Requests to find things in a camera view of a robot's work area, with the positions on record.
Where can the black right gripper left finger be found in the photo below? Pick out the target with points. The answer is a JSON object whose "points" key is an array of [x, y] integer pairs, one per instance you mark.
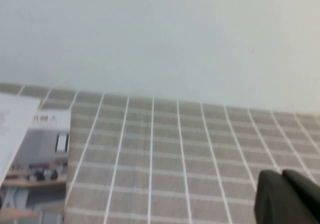
{"points": [[272, 199]]}

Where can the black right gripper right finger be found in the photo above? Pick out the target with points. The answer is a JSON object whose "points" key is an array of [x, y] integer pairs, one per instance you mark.
{"points": [[307, 199]]}

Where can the grey white checkered tablecloth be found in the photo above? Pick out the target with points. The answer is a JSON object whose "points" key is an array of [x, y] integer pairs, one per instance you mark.
{"points": [[175, 159]]}

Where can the brochure with office photo cover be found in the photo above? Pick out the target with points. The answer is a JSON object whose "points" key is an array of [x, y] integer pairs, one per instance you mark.
{"points": [[37, 159]]}

